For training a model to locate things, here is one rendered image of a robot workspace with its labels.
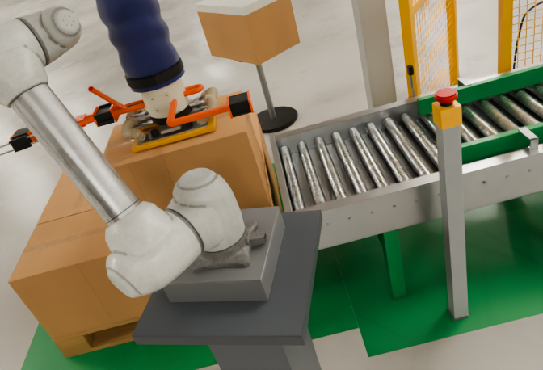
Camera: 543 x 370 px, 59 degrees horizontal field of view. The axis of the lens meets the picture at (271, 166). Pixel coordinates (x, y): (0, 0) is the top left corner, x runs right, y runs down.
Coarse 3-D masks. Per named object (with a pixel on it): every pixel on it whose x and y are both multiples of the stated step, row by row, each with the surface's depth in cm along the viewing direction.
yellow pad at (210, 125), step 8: (208, 120) 189; (184, 128) 187; (192, 128) 185; (200, 128) 185; (208, 128) 184; (152, 136) 189; (160, 136) 187; (168, 136) 185; (176, 136) 185; (184, 136) 184; (192, 136) 185; (136, 144) 188; (144, 144) 186; (152, 144) 185; (160, 144) 185
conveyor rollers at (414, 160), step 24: (504, 96) 229; (528, 96) 224; (384, 120) 240; (408, 120) 233; (432, 120) 227; (480, 120) 217; (504, 120) 213; (528, 120) 209; (336, 144) 232; (360, 144) 226; (384, 144) 221; (408, 144) 216; (432, 144) 212; (288, 168) 224; (312, 168) 220; (312, 192) 206; (336, 192) 200; (360, 192) 196
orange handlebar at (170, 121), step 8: (192, 88) 191; (200, 88) 188; (128, 104) 192; (144, 104) 188; (176, 104) 182; (120, 112) 189; (168, 112) 175; (200, 112) 167; (208, 112) 166; (216, 112) 167; (80, 120) 189; (88, 120) 190; (168, 120) 168; (176, 120) 167; (184, 120) 167; (192, 120) 168
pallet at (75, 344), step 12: (276, 180) 307; (120, 324) 226; (132, 324) 239; (72, 336) 227; (84, 336) 229; (96, 336) 239; (108, 336) 237; (120, 336) 235; (60, 348) 231; (72, 348) 232; (84, 348) 232; (96, 348) 233
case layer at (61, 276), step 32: (256, 128) 266; (64, 192) 260; (64, 224) 234; (96, 224) 226; (32, 256) 217; (64, 256) 211; (96, 256) 205; (32, 288) 209; (64, 288) 211; (96, 288) 213; (64, 320) 221; (96, 320) 224
